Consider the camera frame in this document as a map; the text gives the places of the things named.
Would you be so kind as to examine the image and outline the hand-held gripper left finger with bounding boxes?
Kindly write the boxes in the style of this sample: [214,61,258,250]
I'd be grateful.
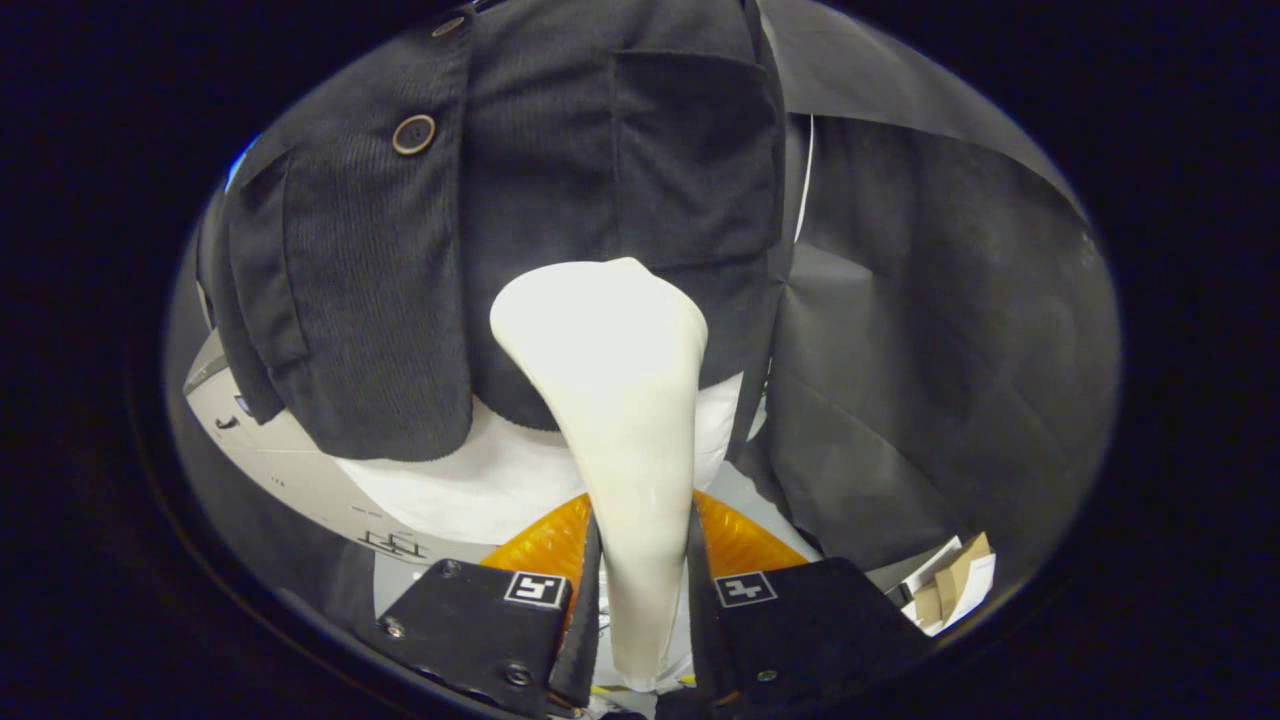
[375,493,601,717]

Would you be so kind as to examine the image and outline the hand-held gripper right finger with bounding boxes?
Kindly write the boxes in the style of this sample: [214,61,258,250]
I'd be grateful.
[688,490,931,711]

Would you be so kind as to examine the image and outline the white garment steamer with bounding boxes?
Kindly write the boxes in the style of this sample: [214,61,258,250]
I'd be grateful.
[490,258,709,693]

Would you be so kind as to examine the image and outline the black button jacket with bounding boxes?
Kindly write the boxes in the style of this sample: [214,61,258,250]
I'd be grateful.
[197,0,791,463]

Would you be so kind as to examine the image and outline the white mannequin torso on stand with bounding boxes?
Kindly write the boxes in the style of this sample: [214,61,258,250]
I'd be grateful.
[335,372,746,546]

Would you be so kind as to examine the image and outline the cardboard pieces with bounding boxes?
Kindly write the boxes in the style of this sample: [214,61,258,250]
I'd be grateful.
[900,532,998,637]

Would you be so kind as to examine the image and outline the grey cabinet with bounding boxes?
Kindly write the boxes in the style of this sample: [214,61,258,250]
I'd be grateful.
[183,330,501,566]

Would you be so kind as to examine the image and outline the black backdrop cloth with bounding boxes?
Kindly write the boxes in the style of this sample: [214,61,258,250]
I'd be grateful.
[165,0,1121,601]

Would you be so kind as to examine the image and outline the thin white cable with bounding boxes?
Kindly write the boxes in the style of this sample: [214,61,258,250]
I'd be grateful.
[793,113,816,244]

